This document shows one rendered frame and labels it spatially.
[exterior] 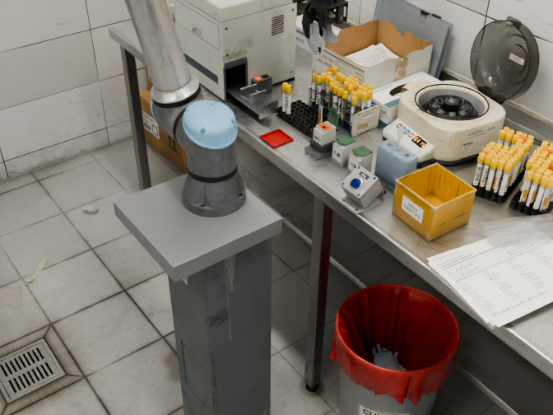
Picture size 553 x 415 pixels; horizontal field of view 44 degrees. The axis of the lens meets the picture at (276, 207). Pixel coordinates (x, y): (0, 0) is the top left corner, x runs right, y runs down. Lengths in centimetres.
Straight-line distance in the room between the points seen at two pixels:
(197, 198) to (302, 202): 117
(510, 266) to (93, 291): 171
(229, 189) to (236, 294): 30
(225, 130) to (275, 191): 128
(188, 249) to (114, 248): 147
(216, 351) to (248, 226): 42
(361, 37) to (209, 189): 95
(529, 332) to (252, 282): 67
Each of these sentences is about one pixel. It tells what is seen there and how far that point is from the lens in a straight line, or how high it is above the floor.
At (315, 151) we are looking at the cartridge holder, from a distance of 187.
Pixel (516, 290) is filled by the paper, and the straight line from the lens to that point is 154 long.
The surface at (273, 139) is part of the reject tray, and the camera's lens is 194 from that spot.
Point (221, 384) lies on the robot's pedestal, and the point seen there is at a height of 37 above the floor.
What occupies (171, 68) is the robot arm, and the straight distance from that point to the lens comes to 156.
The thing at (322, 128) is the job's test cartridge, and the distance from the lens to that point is 185.
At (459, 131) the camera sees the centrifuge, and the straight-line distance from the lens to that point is 184.
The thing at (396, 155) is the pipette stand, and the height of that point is 97.
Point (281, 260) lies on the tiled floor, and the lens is 284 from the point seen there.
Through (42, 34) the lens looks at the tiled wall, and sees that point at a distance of 327.
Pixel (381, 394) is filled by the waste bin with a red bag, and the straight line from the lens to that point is 202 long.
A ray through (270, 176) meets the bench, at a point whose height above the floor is 27.
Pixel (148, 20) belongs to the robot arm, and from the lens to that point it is 150.
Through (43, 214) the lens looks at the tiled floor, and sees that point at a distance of 323.
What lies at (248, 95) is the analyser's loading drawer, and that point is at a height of 92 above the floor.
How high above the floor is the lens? 191
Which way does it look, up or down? 38 degrees down
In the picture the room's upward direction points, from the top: 1 degrees clockwise
